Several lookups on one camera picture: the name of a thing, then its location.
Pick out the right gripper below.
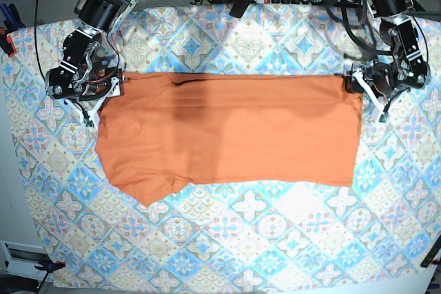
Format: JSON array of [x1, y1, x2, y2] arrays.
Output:
[[63, 67, 124, 127]]

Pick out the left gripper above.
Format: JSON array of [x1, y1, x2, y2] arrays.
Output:
[[344, 61, 409, 122]]

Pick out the orange T-shirt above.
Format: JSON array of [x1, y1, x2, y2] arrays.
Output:
[[94, 72, 362, 206]]

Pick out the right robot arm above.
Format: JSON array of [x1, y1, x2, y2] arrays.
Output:
[[45, 0, 140, 128]]

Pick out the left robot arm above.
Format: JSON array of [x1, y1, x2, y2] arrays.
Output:
[[341, 0, 431, 123]]

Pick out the red black clamp left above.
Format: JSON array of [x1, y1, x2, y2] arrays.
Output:
[[0, 28, 17, 57]]

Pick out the patterned blue tile tablecloth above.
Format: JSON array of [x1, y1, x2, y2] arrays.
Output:
[[1, 20, 440, 293]]

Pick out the orange black clamp bottom left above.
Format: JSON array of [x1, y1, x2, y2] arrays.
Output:
[[34, 261, 65, 294]]

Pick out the black clamp bottom right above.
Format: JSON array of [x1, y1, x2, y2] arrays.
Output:
[[420, 243, 440, 268]]

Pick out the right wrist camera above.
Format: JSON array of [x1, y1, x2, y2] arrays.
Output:
[[83, 116, 96, 129]]

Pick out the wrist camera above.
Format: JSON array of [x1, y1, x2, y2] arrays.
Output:
[[83, 116, 96, 129], [377, 112, 389, 123]]

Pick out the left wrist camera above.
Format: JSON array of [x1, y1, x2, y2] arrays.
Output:
[[377, 112, 389, 123]]

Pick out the blue handled clamp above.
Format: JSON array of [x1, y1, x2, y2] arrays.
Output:
[[1, 3, 25, 32]]

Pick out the white window frame rail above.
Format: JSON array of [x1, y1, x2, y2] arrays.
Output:
[[1, 240, 50, 280]]

